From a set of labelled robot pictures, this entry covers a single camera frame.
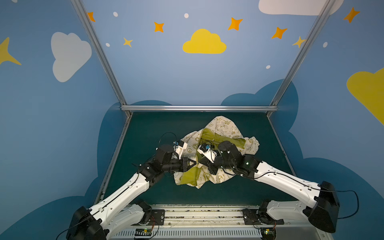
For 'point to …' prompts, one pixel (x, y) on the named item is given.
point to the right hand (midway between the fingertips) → (202, 158)
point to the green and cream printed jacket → (193, 167)
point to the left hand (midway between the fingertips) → (196, 162)
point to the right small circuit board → (268, 233)
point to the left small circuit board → (143, 232)
